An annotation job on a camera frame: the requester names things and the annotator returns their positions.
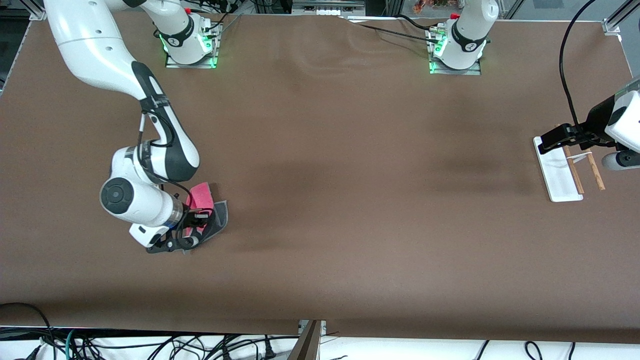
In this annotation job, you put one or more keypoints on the pink and grey towel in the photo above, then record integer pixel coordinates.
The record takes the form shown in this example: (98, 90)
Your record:
(202, 195)

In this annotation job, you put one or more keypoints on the grey equipment box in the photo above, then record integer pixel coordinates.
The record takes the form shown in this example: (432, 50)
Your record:
(327, 6)

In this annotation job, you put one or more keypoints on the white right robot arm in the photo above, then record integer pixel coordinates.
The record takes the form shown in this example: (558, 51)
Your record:
(95, 45)

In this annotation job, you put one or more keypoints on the brown table cover sheet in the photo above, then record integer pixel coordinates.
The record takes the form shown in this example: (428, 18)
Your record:
(350, 165)

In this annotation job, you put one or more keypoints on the aluminium frame post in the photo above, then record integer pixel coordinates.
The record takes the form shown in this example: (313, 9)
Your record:
(312, 340)

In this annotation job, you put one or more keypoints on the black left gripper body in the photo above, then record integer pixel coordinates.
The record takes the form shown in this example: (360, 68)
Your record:
(598, 118)

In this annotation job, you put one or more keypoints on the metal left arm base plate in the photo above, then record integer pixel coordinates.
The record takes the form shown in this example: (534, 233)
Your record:
(472, 71)

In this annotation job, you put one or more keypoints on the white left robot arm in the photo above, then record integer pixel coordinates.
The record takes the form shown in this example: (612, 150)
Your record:
(467, 35)

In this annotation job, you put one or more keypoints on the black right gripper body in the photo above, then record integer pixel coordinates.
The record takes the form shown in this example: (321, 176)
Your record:
(189, 218)

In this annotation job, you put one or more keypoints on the aluminium corner profile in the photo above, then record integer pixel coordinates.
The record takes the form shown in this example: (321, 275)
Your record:
(617, 22)
(39, 11)

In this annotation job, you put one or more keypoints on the white rack with wooden rods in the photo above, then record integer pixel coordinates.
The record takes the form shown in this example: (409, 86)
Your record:
(562, 182)

